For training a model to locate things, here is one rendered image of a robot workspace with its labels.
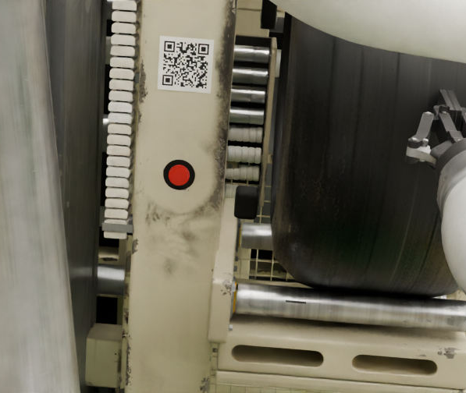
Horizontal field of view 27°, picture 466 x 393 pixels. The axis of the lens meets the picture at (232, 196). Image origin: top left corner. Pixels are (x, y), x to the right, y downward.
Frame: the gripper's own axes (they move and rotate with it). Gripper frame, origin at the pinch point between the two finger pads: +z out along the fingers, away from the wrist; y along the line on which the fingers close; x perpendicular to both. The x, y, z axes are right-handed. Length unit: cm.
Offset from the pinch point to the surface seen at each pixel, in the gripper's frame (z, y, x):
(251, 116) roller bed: 60, 23, 25
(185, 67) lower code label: 23.1, 32.4, 4.8
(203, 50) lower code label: 23.5, 30.0, 2.2
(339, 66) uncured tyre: 5.3, 12.7, -2.7
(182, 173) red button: 20.4, 31.9, 19.7
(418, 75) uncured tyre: 4.8, 3.2, -2.6
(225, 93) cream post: 22.8, 26.5, 8.0
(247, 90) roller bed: 62, 24, 21
